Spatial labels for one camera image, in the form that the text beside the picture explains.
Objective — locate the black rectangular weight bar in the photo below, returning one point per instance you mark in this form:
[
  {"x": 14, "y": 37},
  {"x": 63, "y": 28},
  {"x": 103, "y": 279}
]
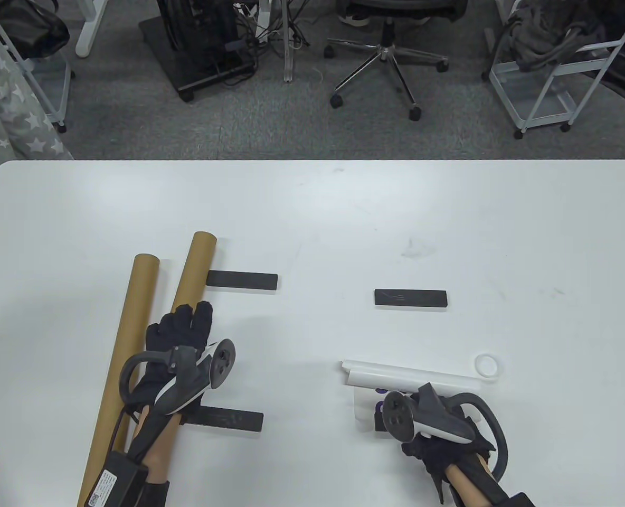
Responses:
[
  {"x": 411, "y": 298},
  {"x": 380, "y": 425},
  {"x": 244, "y": 280},
  {"x": 228, "y": 419}
]

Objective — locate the white wheeled cart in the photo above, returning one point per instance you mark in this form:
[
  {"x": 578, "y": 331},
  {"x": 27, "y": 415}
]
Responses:
[
  {"x": 54, "y": 90},
  {"x": 534, "y": 100}
]

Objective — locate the grey hand controller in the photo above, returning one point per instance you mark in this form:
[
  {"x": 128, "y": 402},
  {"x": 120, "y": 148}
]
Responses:
[
  {"x": 434, "y": 417},
  {"x": 186, "y": 385}
]

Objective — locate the brown cardboard mailing tube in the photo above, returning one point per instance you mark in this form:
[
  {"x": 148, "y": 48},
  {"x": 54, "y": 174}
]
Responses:
[
  {"x": 196, "y": 269},
  {"x": 133, "y": 327}
]

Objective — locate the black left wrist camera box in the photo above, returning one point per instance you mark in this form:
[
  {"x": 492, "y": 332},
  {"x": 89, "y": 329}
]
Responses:
[{"x": 114, "y": 480}]

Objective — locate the person's right forearm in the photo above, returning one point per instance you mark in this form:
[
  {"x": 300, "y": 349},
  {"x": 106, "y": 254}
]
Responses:
[{"x": 471, "y": 483}]

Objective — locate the white desk leg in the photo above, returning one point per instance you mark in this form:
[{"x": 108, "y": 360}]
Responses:
[
  {"x": 290, "y": 63},
  {"x": 88, "y": 37}
]

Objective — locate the person's right hand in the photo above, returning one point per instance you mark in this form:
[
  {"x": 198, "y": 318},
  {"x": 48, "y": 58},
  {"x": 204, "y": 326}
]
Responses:
[{"x": 444, "y": 451}]

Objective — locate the grey backpack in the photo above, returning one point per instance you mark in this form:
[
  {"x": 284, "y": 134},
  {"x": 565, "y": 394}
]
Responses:
[{"x": 550, "y": 31}]

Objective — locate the black bag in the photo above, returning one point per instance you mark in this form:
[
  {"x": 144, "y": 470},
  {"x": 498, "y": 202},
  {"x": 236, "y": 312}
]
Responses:
[{"x": 32, "y": 31}]

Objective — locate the black office chair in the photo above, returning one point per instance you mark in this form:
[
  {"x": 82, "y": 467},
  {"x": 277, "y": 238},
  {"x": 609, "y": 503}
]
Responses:
[{"x": 384, "y": 50}]

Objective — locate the person's left hand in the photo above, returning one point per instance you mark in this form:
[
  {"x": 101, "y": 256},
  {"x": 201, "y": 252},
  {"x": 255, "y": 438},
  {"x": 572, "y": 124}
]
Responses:
[{"x": 180, "y": 330}]

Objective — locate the white cartoon figures poster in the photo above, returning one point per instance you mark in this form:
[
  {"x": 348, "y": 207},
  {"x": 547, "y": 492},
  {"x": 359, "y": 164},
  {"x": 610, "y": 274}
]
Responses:
[{"x": 397, "y": 375}]

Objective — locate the black wheeled equipment stand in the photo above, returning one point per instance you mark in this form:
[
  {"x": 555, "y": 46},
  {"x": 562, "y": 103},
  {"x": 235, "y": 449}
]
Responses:
[{"x": 186, "y": 58}]

